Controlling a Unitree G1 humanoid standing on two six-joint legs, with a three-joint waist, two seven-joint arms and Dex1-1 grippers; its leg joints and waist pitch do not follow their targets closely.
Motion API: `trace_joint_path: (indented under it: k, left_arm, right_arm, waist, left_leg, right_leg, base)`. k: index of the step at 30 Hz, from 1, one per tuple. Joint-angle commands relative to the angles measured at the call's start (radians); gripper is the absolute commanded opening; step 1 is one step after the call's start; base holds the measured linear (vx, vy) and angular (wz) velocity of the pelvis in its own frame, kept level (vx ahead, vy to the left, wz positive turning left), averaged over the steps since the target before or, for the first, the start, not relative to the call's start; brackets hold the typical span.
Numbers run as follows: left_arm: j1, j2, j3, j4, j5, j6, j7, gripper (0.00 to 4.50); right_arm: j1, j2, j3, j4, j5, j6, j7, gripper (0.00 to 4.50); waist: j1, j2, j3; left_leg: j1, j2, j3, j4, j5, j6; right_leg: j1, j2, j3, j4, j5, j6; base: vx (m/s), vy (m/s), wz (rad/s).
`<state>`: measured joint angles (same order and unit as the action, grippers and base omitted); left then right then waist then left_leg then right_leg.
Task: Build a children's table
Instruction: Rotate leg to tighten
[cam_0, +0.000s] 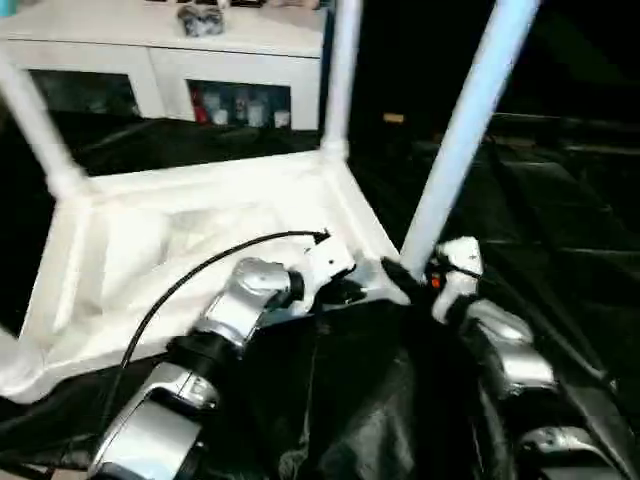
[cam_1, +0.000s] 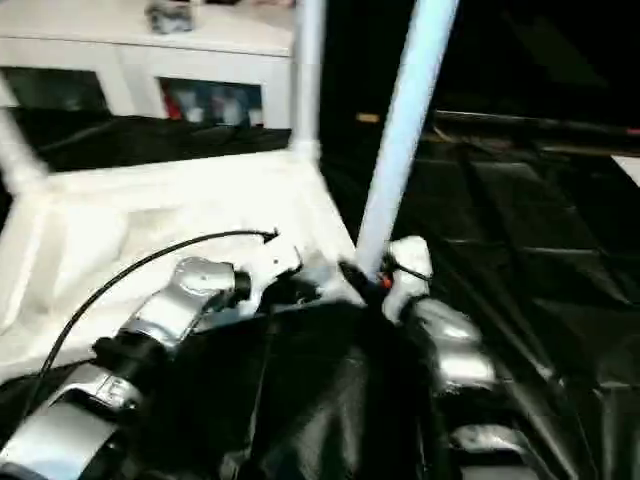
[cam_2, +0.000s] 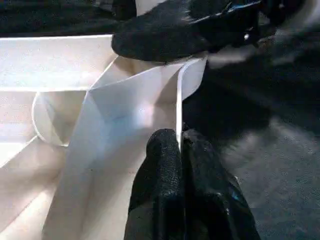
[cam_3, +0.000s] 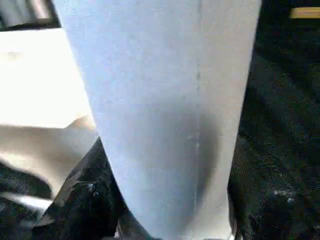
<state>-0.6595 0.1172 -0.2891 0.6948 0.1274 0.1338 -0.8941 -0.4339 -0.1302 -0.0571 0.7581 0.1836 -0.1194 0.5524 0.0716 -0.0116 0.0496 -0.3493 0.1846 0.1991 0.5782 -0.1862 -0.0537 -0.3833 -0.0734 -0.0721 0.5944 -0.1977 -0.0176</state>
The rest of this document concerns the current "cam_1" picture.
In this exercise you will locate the white plastic table leg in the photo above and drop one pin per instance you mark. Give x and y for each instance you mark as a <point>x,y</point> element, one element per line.
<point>18,150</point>
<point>308,80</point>
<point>405,130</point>

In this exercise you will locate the white plastic table top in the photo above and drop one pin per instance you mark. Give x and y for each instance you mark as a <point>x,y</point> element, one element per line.
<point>130,230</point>

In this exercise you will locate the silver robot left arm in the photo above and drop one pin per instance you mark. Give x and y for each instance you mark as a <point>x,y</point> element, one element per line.
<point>160,320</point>

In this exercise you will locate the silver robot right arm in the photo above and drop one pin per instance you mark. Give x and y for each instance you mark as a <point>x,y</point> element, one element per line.
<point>450,370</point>

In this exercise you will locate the small brown cardboard piece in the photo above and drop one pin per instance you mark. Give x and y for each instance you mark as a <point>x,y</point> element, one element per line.
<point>367,118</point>

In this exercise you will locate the black plastic mat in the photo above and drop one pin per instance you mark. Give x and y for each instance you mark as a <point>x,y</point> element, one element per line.
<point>540,270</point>

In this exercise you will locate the small red bottle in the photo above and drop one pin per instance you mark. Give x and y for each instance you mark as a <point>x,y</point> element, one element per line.
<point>170,102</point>

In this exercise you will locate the white flat board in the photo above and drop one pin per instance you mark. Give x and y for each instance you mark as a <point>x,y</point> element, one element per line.
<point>630,170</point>

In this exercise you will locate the white glass-door cabinet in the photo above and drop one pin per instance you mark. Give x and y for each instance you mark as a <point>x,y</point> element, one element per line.
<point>130,50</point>

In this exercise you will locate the dark patterned jar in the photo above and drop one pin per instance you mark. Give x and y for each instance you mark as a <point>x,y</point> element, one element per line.
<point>170,15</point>

